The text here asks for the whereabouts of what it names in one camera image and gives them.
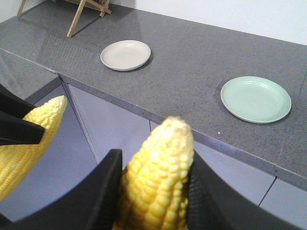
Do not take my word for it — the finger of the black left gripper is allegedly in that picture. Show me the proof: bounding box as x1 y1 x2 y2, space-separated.
0 85 45 146

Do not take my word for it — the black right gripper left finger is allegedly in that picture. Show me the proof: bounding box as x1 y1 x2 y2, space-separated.
0 149 122 230

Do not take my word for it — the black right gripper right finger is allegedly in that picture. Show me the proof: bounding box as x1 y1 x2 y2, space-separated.
188 152 298 230

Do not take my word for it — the yellow corn cob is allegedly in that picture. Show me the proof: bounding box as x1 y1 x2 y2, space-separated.
0 95 68 201
113 116 194 230

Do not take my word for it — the wooden dish rack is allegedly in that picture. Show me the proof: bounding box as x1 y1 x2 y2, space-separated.
14 0 108 40

